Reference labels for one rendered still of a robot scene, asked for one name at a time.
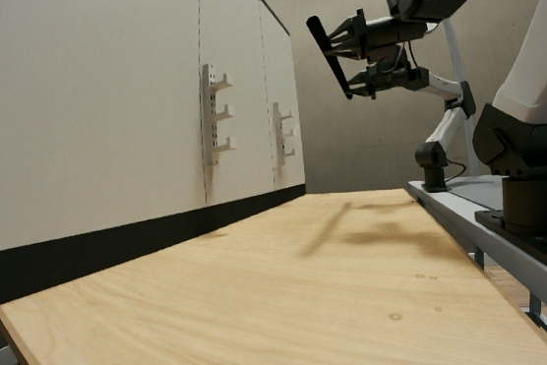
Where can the grey vertical post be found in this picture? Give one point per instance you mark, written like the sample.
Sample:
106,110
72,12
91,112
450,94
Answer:
468,124

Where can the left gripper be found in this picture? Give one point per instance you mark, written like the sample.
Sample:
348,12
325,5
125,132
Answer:
374,33

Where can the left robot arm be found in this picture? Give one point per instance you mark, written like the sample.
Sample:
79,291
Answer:
512,136

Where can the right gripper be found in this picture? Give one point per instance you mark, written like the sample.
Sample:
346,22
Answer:
361,76

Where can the black metal bar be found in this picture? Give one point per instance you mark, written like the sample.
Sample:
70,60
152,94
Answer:
316,28

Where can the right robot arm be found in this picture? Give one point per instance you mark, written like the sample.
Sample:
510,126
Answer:
432,153

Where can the light grey wall panel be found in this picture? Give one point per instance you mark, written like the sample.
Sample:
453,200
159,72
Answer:
102,130

